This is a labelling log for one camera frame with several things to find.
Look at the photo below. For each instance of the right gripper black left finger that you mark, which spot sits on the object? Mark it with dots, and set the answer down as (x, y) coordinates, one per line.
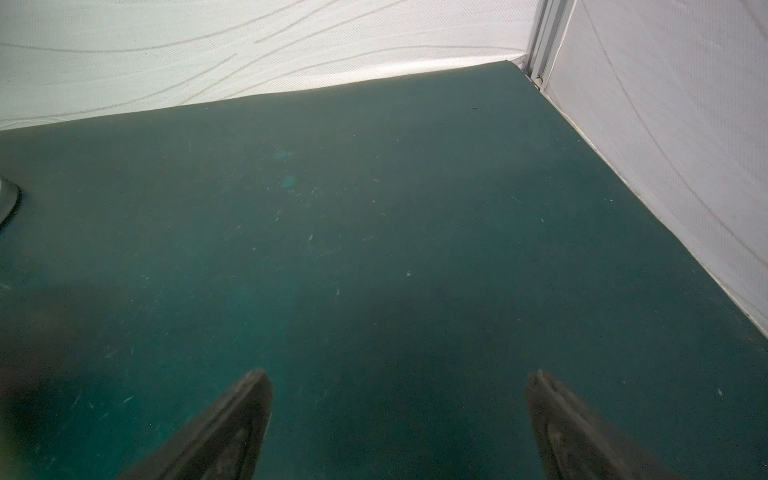
(221, 442)

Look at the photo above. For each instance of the chrome glass holder stand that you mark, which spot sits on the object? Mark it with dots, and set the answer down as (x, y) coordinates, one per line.
(9, 198)

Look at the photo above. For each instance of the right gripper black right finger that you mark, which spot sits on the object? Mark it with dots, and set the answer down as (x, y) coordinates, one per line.
(575, 442)

